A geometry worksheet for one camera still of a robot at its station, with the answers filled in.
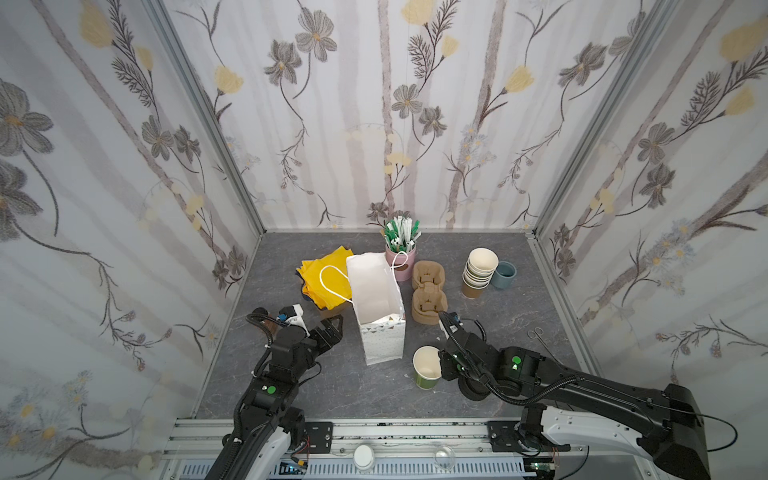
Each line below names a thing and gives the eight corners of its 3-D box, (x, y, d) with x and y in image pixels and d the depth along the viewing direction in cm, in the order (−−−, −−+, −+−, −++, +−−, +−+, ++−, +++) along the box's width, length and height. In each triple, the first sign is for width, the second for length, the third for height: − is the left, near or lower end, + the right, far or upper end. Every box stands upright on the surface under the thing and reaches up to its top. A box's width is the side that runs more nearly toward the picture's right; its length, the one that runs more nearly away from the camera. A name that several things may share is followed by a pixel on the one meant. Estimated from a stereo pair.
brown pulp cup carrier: (412, 300, 102) (414, 287, 95) (411, 274, 109) (413, 260, 102) (442, 300, 102) (447, 287, 95) (439, 274, 109) (443, 260, 102)
